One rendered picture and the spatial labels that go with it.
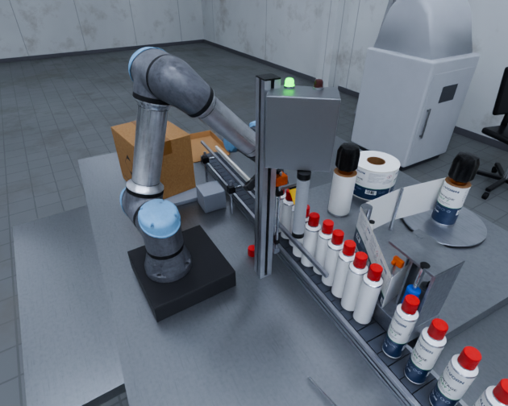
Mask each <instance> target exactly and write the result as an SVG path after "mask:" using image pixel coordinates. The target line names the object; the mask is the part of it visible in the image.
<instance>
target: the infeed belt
mask: <svg viewBox="0 0 508 406"><path fill-rule="evenodd" d="M215 154H216V155H217V156H218V157H219V158H220V159H221V160H222V161H223V162H224V163H225V164H226V165H227V166H228V167H229V168H230V169H231V171H232V172H233V173H234V174H235V175H236V176H237V177H238V178H239V179H240V180H241V181H242V182H243V183H244V184H246V181H245V180H244V179H243V178H242V177H241V176H240V175H239V174H238V173H237V172H236V171H235V170H234V169H233V168H232V167H231V165H230V164H229V163H228V162H227V161H226V160H225V159H224V158H223V157H222V156H221V155H220V154H219V153H218V152H217V151H216V152H215ZM209 163H210V165H211V166H212V167H213V168H214V169H215V170H216V172H217V173H218V174H219V175H220V176H221V177H222V178H223V179H224V180H225V181H226V182H227V184H228V185H229V184H230V182H229V181H230V180H232V184H233V185H234V186H239V184H238V183H237V182H236V181H235V180H234V179H233V178H232V176H231V175H230V174H229V173H228V172H227V171H226V170H225V169H224V168H223V166H222V165H221V164H220V163H219V162H218V161H217V160H216V159H209ZM235 193H236V194H237V195H238V197H239V198H240V199H241V200H242V201H243V202H244V204H245V205H246V206H247V207H248V208H249V209H250V210H251V211H252V212H253V213H254V214H255V202H254V200H253V199H252V198H251V197H250V196H249V195H248V194H247V193H246V192H245V191H244V190H243V189H242V188H238V189H236V190H235ZM278 238H279V239H280V244H281V245H282V247H283V248H284V249H285V250H286V251H287V252H288V254H289V255H290V256H291V257H292V258H293V259H294V261H295V262H296V263H297V264H298V265H299V267H300V268H301V269H302V270H303V271H304V272H305V273H306V274H307V275H308V276H309V277H310V279H311V280H312V281H313V282H314V283H315V285H316V286H317V287H318V288H319V289H320V290H321V292H322V293H323V294H324V295H325V296H326V297H327V299H328V300H329V301H330V302H331V303H332V304H333V305H334V306H335V307H336V308H337V309H338V311H339V312H340V313H341V314H342V315H343V316H344V318H345V319H346V320H347V321H348V322H349V324H350V325H351V326H352V327H353V328H354V330H355V331H356V332H357V333H358V334H359V335H360V336H361V337H362V338H363V339H364V340H365V342H366V343H367V344H368V345H369V346H370V347H371V349H372V350H373V351H374V352H375V353H376V354H377V356H378V357H379V358H380V359H381V360H382V362H383V363H384V364H385V365H386V366H387V367H388V368H389V369H390V370H391V371H392V372H393V374H394V375H395V376H396V377H397V378H398V380H399V381H400V382H401V383H402V384H403V385H404V387H405V388H406V389H407V390H408V391H409V392H410V394H411V395H412V396H413V397H414V398H415V399H416V400H417V401H418V402H419V403H420V404H421V406H431V405H430V403H429V399H428V397H429V395H430V393H431V391H432V390H433V388H434V386H435V385H436V383H437V381H438V379H435V376H434V375H433V374H432V373H431V372H430V374H429V375H428V377H427V379H426V382H425V383H424V384H422V385H414V384H412V383H411V382H409V381H408V380H407V379H406V377H405V376H404V368H405V366H406V364H407V362H408V360H409V357H410V355H411V353H410V351H409V350H408V349H407V348H406V347H405V349H404V351H403V353H402V356H401V358H399V359H391V358H388V357H387V356H386V355H385V354H384V353H383V351H382V348H381V346H382V344H383V341H384V340H385V335H386V334H387V332H386V331H385V330H384V329H383V328H382V327H381V325H380V324H379V323H378V322H377V321H376V320H375V319H374V318H373V317H372V319H371V322H370V323H369V324H368V325H359V324H358V323H356V322H355V321H354V319H353V316H352V314H353V312H352V313H350V312H347V311H345V310H344V309H342V307H341V305H340V301H341V299H338V298H335V297H334V296H333V295H332V294H331V288H329V287H327V286H325V285H324V284H323V283H322V281H321V279H322V276H320V275H316V274H315V273H314V272H313V267H311V268H308V267H303V266H302V264H301V259H300V258H296V257H295V256H294V255H293V248H292V247H291V246H290V245H289V240H284V239H283V238H281V234H278Z"/></svg>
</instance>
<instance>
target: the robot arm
mask: <svg viewBox="0 0 508 406"><path fill-rule="evenodd" d="M128 72H129V74H130V77H131V79H132V81H133V94H132V97H133V98H134V99H135V100H136V102H137V104H138V107H137V117H136V128H135V147H134V157H133V168H132V178H131V179H130V180H128V181H127V183H126V188H124V189H123V190H122V192H121V194H120V205H121V206H122V209H123V212H124V213H125V214H126V215H127V216H128V217H129V218H130V219H131V221H132V223H133V224H134V225H135V227H136V228H137V230H138V231H139V232H140V233H141V235H142V236H143V239H144V244H145V247H146V251H147V254H146V257H145V261H144V268H145V271H146V274H147V276H148V277H149V278H150V279H151V280H153V281H156V282H158V283H171V282H174V281H177V280H179V279H181V278H182V277H184V276H185V275H186V274H187V273H188V272H189V270H190V268H191V266H192V259H191V255H190V253H189V251H188V250H187V248H186V247H185V245H184V242H183V236H182V231H181V216H180V214H179V212H178V209H177V207H176V206H175V205H174V204H173V203H172V202H171V201H167V200H166V201H164V200H163V194H164V186H163V184H162V183H161V182H160V174H161V167H162V160H163V154H164V141H165V134H166V127H167V121H168V114H169V108H170V107H172V106H174V107H176V108H178V109H179V110H181V111H183V112H184V113H186V114H187V115H189V116H190V117H191V118H199V119H200V120H201V121H202V122H204V123H205V124H206V125H207V126H209V127H210V128H211V129H212V130H214V131H215V132H217V133H218V134H219V135H221V136H222V137H223V144H224V147H225V148H226V150H227V151H228V152H237V151H239V152H240V153H242V154H243V155H245V156H247V157H248V158H249V159H250V160H252V161H254V162H256V121H254V122H250V123H249V126H248V125H247V124H245V123H244V122H243V121H242V120H241V119H240V118H239V117H238V116H236V115H235V114H234V113H233V112H232V111H231V110H230V109H228V108H227V107H226V106H225V105H224V104H223V103H222V102H221V101H220V100H219V99H218V98H217V97H216V96H215V95H214V90H213V89H212V88H211V87H210V86H209V85H208V84H207V83H206V82H205V81H204V80H203V79H202V78H201V77H200V76H199V75H198V74H197V73H196V72H195V71H194V70H193V69H192V68H191V67H190V66H189V65H188V64H187V63H186V62H185V61H184V60H182V59H181V58H179V57H177V56H174V55H171V54H169V53H167V52H166V51H164V50H163V49H160V48H154V47H144V48H141V49H139V50H137V51H136V52H135V53H134V54H133V55H132V57H131V59H130V61H129V65H128Z"/></svg>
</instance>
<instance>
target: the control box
mask: <svg viewBox="0 0 508 406"><path fill-rule="evenodd" d="M340 102H341V99H340V95H339V90H338V88H337V87H323V89H322V90H315V89H313V86H300V85H295V86H294V88H293V89H285V88H284V85H281V87H280V88H279V89H273V88H271V89H270V90H269V91H268V92H267V95H266V107H265V139H264V167H265V168H279V169H291V170H303V171H316V172H329V171H330V170H331V161H332V156H333V151H334V145H335V135H336V129H337V124H338V118H339V108H340Z"/></svg>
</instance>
